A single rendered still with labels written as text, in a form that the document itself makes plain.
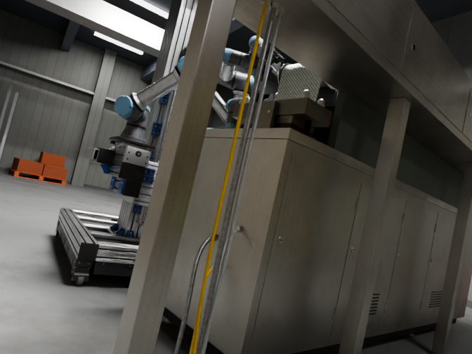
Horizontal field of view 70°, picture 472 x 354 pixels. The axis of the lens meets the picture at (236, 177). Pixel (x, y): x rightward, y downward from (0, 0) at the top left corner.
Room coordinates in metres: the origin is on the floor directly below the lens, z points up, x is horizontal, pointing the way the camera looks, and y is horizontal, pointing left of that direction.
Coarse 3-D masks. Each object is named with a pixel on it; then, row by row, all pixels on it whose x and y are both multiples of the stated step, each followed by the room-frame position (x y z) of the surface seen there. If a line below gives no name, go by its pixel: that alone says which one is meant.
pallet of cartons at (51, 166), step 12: (48, 156) 8.37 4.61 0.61; (60, 156) 8.54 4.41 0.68; (12, 168) 8.06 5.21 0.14; (24, 168) 7.74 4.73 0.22; (36, 168) 7.91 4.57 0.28; (48, 168) 8.08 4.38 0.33; (60, 168) 8.25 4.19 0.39; (36, 180) 7.93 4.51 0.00; (48, 180) 8.71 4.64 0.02; (60, 180) 8.41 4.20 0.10
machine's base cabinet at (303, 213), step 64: (192, 192) 1.49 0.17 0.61; (256, 192) 1.20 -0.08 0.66; (320, 192) 1.29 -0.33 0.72; (192, 256) 1.41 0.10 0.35; (256, 256) 1.15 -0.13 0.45; (320, 256) 1.35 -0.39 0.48; (384, 256) 1.71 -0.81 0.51; (448, 256) 2.34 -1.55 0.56; (192, 320) 1.34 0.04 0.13; (256, 320) 1.16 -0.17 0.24; (320, 320) 1.41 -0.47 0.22; (384, 320) 1.80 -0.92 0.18
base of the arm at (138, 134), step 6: (126, 126) 1.99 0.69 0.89; (132, 126) 1.97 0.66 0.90; (138, 126) 1.98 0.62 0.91; (126, 132) 1.97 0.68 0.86; (132, 132) 1.96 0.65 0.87; (138, 132) 1.98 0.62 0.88; (144, 132) 2.02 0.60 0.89; (132, 138) 1.96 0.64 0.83; (138, 138) 1.97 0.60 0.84; (144, 138) 2.03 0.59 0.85
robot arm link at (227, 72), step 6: (228, 48) 1.83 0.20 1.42; (228, 54) 1.82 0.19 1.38; (234, 54) 1.82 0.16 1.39; (240, 54) 1.83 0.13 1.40; (228, 60) 1.84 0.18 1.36; (234, 60) 1.83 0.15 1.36; (240, 60) 1.83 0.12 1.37; (222, 66) 2.03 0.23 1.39; (228, 66) 1.91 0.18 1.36; (234, 66) 1.93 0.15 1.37; (222, 72) 2.08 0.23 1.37; (228, 72) 2.02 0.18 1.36; (234, 72) 2.20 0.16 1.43; (222, 78) 2.16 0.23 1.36; (228, 78) 2.15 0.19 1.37; (228, 84) 2.22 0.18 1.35
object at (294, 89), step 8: (304, 80) 1.46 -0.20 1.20; (312, 80) 1.43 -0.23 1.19; (320, 80) 1.40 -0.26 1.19; (280, 88) 1.56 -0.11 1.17; (288, 88) 1.52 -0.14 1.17; (296, 88) 1.49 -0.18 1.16; (304, 88) 1.45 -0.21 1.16; (312, 88) 1.42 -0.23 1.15; (280, 96) 1.55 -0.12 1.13; (288, 96) 1.52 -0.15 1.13; (296, 96) 1.48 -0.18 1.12; (312, 96) 1.41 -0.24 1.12
